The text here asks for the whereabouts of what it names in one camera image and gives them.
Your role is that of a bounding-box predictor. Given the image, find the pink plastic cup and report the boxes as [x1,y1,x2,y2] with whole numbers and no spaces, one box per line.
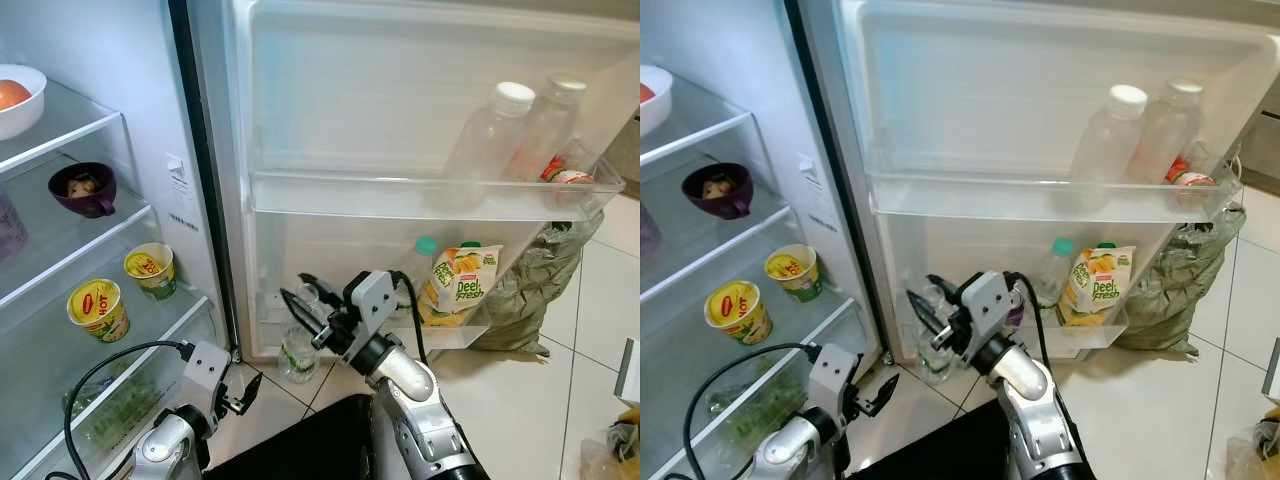
[640,205,663,261]
[0,185,28,263]

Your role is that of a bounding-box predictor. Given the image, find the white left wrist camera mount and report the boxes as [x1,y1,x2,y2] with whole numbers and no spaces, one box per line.
[180,341,234,416]
[808,343,863,421]

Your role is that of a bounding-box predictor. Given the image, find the yellow green noodle cup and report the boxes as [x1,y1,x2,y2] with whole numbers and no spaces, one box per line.
[124,243,179,302]
[765,244,823,303]

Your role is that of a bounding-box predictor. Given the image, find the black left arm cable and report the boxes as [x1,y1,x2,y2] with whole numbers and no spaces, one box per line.
[45,341,193,480]
[683,343,823,480]

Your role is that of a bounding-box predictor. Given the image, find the clear bottle white cap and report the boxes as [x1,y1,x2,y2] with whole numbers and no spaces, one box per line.
[1065,84,1149,208]
[440,81,537,208]

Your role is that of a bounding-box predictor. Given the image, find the purple mug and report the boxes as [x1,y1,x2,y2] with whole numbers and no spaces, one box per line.
[47,162,119,220]
[682,163,754,221]

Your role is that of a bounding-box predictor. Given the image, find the clear glass fridge shelf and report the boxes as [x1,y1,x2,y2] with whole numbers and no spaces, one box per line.
[0,80,139,186]
[640,290,859,480]
[640,85,761,171]
[0,185,159,301]
[0,285,221,480]
[640,195,791,306]

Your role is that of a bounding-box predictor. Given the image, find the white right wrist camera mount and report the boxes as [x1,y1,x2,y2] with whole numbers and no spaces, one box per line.
[343,270,399,347]
[958,272,1013,346]

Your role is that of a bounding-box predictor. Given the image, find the yellow noodle cup red logo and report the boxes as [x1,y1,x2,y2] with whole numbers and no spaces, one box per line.
[66,279,132,344]
[704,281,772,347]

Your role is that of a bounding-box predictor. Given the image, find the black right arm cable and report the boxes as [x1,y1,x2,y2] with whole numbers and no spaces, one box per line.
[392,268,431,369]
[1003,270,1053,371]

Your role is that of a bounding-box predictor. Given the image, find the clear bottle cream cap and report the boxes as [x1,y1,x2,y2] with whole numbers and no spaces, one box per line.
[1128,78,1206,186]
[505,74,589,186]

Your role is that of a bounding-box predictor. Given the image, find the small white bowl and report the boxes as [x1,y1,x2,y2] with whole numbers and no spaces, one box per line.
[640,64,675,138]
[0,64,48,142]

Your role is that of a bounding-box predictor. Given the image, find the white lit fridge body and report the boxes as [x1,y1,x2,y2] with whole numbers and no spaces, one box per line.
[640,0,881,480]
[0,0,243,480]

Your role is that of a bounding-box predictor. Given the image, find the yellow juice pack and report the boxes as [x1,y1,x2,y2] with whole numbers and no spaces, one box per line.
[418,243,503,328]
[1057,243,1138,328]

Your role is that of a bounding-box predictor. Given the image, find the grey green woven sack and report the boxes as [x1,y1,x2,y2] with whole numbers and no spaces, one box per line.
[470,208,607,353]
[1115,205,1246,353]

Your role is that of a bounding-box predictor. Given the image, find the clear bottle green label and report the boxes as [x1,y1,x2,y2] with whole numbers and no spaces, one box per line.
[279,283,323,386]
[912,285,959,386]

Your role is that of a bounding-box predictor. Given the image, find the green leafy vegetables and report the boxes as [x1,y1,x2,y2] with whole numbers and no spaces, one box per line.
[700,375,801,451]
[65,365,176,456]

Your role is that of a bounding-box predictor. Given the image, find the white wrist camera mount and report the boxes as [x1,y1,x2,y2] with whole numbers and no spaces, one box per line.
[808,343,863,421]
[958,272,1013,346]
[180,341,234,416]
[343,270,399,347]

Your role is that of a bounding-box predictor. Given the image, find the small red capped jar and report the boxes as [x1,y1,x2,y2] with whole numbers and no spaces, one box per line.
[1165,155,1216,191]
[540,155,598,193]

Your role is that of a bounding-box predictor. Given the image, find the clear plastic bag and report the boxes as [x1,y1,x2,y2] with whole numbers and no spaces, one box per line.
[1225,405,1280,480]
[580,405,641,480]

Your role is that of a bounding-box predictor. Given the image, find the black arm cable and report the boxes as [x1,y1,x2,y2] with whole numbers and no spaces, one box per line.
[1003,270,1053,371]
[392,268,431,369]
[683,343,823,480]
[45,341,193,480]

